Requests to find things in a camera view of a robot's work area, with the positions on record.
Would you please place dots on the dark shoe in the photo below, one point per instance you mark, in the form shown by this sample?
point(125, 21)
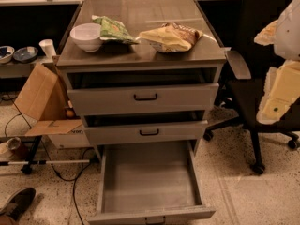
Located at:
point(16, 206)

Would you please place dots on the white blue bowl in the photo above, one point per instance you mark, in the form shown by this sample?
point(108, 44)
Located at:
point(6, 53)

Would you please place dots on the grey middle drawer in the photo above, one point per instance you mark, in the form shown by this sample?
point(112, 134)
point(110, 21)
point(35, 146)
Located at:
point(146, 133)

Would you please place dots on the blue patterned bowl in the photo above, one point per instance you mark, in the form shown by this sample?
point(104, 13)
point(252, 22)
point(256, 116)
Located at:
point(26, 54)

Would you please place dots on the black tripod stand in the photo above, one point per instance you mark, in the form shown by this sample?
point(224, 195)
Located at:
point(9, 159)

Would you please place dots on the brown jar on floor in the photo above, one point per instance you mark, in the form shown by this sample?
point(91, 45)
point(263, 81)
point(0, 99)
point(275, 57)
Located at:
point(17, 147)

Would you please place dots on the black office chair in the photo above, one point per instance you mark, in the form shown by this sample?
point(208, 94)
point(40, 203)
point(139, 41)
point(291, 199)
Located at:
point(243, 76)

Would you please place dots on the white ceramic bowl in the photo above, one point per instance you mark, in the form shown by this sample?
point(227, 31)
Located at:
point(87, 36)

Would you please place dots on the yellow brown chip bag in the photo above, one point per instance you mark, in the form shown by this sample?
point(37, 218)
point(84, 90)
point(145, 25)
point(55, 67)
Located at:
point(172, 37)

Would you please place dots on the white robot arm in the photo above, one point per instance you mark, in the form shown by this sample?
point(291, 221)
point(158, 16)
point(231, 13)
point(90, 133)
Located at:
point(282, 85)

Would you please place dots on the open cardboard box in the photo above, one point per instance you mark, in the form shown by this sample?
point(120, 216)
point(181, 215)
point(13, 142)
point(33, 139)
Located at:
point(44, 98)

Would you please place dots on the grey bottom drawer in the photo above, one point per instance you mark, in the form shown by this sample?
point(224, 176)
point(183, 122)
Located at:
point(152, 183)

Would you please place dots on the grey drawer cabinet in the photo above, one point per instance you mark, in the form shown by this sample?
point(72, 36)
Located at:
point(119, 65)

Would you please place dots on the grey drawer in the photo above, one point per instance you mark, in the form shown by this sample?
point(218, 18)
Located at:
point(146, 133)
point(143, 99)
point(152, 183)

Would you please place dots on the white paper cup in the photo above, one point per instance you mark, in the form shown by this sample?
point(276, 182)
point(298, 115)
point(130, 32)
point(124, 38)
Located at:
point(47, 46)

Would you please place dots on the small orange ball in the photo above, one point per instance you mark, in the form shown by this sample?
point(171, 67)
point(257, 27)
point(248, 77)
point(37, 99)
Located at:
point(70, 114)

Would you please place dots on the grey top drawer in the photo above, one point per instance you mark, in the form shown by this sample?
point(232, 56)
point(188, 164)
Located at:
point(143, 99)

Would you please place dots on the green jalapeno chip bag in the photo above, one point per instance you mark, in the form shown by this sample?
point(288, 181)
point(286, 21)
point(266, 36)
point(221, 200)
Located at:
point(112, 30)

